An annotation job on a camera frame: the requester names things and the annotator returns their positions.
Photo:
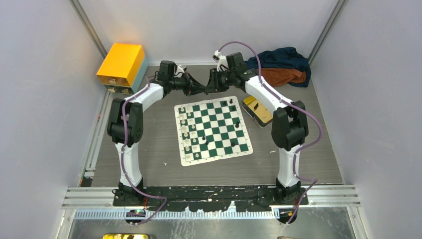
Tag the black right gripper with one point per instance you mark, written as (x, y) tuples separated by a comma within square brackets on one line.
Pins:
[(214, 85)]

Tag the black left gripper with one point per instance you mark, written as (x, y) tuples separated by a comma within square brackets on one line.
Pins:
[(196, 87)]

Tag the green white chess mat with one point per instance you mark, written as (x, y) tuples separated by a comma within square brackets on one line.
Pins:
[(225, 131)]

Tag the gold metal tin tray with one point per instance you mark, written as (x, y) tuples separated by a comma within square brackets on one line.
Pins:
[(257, 111)]

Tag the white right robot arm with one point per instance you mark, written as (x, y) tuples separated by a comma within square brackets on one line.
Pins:
[(289, 122)]

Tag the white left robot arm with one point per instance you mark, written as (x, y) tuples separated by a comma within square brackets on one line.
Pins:
[(126, 125)]

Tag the orange brown cloth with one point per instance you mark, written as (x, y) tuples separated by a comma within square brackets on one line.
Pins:
[(281, 76)]

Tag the yellow teal drawer box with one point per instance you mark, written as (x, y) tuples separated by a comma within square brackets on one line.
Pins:
[(123, 68)]

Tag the dark blue cloth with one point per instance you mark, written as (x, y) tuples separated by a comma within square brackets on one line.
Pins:
[(286, 57)]

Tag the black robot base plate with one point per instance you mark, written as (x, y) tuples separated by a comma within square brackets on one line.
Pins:
[(207, 198)]

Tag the aluminium wall rail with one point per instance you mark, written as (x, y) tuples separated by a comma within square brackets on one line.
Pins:
[(334, 15), (78, 8)]

